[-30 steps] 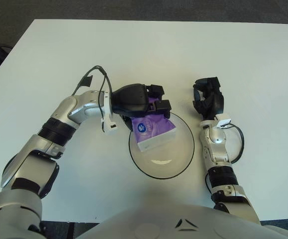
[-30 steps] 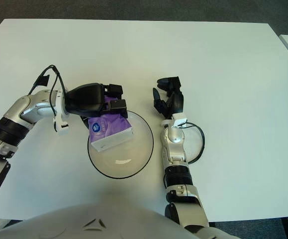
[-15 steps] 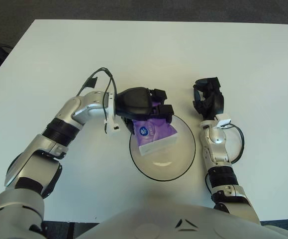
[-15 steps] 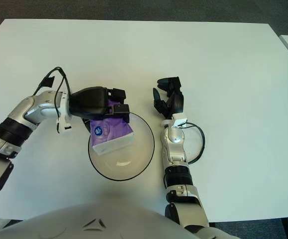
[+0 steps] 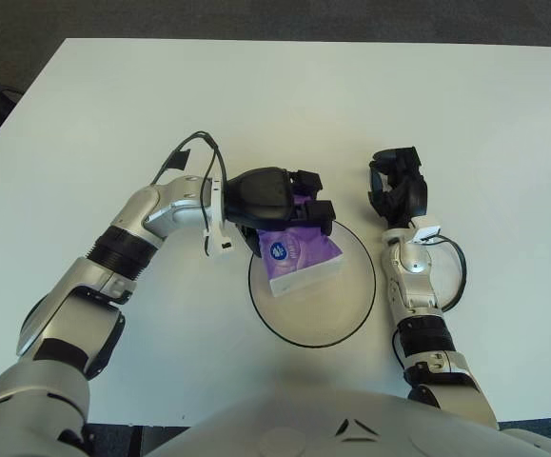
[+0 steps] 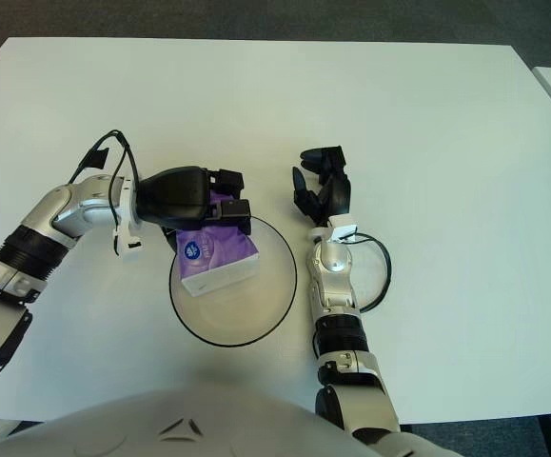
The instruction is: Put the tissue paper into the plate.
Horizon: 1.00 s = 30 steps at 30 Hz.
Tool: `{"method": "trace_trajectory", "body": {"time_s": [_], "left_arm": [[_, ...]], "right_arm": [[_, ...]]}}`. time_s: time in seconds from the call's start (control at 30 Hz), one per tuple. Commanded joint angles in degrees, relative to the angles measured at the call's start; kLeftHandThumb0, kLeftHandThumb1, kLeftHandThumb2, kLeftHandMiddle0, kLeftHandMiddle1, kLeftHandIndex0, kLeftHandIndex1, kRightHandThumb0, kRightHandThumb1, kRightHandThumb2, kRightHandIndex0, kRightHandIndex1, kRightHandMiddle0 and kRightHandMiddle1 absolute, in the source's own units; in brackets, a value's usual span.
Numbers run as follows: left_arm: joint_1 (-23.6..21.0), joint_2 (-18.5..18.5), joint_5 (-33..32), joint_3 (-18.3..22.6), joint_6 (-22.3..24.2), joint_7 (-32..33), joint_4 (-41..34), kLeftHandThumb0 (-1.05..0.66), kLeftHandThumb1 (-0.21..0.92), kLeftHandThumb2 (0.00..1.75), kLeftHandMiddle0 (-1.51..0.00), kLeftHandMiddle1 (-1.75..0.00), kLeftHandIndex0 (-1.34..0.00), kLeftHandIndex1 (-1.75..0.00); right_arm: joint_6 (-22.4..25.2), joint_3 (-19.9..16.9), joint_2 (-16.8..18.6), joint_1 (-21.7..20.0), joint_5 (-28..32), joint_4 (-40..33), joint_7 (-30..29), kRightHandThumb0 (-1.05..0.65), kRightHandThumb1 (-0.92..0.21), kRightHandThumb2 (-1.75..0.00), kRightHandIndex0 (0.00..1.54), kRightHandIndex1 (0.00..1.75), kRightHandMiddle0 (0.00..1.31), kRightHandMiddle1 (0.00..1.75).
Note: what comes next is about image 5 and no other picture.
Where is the purple tissue paper pack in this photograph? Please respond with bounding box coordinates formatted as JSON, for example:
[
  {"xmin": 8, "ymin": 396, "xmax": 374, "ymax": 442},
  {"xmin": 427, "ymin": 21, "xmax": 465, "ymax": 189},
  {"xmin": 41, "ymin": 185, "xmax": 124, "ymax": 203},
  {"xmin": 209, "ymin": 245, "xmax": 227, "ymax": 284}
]
[{"xmin": 257, "ymin": 223, "xmax": 345, "ymax": 299}]

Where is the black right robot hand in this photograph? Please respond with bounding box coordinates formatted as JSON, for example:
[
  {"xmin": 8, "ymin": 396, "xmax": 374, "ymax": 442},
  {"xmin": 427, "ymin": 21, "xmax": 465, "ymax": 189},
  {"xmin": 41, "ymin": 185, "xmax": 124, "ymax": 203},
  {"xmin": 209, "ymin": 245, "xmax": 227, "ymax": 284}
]
[{"xmin": 367, "ymin": 145, "xmax": 429, "ymax": 230}]

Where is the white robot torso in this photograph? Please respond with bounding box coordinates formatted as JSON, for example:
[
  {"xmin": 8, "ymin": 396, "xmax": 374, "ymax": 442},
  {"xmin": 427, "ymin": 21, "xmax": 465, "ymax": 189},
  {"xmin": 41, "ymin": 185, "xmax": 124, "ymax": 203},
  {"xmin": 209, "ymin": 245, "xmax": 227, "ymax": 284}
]
[{"xmin": 146, "ymin": 380, "xmax": 551, "ymax": 457}]

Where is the black table leg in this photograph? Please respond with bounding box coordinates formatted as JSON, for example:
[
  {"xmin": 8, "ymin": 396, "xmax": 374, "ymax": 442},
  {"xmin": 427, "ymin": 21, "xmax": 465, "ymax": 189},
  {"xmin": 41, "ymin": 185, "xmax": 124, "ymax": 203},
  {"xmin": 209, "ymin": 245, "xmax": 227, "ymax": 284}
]
[{"xmin": 128, "ymin": 425, "xmax": 147, "ymax": 457}]

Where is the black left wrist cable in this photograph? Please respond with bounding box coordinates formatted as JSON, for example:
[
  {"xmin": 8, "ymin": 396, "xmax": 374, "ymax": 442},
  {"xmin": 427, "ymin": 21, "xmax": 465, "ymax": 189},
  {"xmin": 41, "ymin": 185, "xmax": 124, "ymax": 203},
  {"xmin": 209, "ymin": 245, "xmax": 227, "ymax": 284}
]
[{"xmin": 150, "ymin": 131, "xmax": 228, "ymax": 253}]

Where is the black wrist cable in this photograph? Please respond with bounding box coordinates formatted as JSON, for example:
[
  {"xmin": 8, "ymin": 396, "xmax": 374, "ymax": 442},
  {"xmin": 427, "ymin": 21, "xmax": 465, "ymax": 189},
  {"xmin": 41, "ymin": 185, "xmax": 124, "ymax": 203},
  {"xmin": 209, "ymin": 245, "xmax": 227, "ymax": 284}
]
[
  {"xmin": 434, "ymin": 235, "xmax": 467, "ymax": 313},
  {"xmin": 150, "ymin": 131, "xmax": 228, "ymax": 253}
]

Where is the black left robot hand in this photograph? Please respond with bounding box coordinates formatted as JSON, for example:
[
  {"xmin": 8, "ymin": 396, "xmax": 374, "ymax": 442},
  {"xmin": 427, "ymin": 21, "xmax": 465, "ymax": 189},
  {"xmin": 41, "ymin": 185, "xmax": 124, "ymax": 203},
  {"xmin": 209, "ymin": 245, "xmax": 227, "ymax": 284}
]
[{"xmin": 225, "ymin": 166, "xmax": 337, "ymax": 258}]

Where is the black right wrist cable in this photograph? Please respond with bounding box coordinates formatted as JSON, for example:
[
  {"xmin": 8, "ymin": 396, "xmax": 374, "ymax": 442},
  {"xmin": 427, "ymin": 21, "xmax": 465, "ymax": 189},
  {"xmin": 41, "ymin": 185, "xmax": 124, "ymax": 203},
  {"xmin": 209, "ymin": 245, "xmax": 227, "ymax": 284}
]
[{"xmin": 434, "ymin": 235, "xmax": 467, "ymax": 313}]

